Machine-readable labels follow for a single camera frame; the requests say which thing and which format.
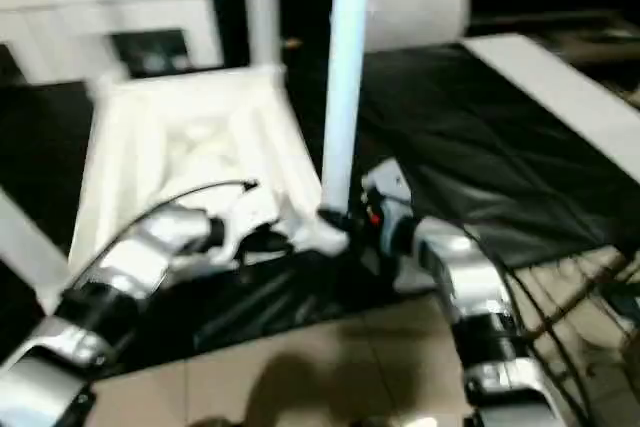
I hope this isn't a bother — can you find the white plastic table top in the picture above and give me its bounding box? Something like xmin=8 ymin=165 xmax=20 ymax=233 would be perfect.
xmin=40 ymin=65 xmax=351 ymax=313

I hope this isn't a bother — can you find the white plastic table leg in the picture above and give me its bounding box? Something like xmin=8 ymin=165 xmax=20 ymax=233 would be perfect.
xmin=240 ymin=0 xmax=286 ymax=78
xmin=0 ymin=187 xmax=73 ymax=313
xmin=318 ymin=0 xmax=377 ymax=228

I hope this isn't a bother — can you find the black work mat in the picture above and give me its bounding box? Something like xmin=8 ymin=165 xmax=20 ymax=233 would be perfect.
xmin=0 ymin=42 xmax=640 ymax=378

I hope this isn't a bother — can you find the grey cushion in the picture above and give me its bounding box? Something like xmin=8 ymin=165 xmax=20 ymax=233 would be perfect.
xmin=365 ymin=0 xmax=471 ymax=53

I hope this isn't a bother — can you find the white sheet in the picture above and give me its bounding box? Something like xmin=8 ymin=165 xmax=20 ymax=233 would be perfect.
xmin=462 ymin=33 xmax=640 ymax=183

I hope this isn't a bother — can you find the white glass-door sideboard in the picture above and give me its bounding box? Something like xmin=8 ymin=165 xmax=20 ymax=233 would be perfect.
xmin=0 ymin=0 xmax=223 ymax=83

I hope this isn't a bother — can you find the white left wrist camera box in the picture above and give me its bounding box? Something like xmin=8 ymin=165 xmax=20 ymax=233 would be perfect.
xmin=215 ymin=182 xmax=281 ymax=263

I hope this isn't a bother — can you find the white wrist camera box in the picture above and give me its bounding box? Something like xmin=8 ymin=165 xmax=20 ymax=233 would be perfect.
xmin=360 ymin=159 xmax=416 ymax=253
xmin=215 ymin=182 xmax=281 ymax=263

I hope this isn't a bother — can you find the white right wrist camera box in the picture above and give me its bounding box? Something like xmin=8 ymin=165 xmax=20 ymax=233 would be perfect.
xmin=360 ymin=159 xmax=416 ymax=253

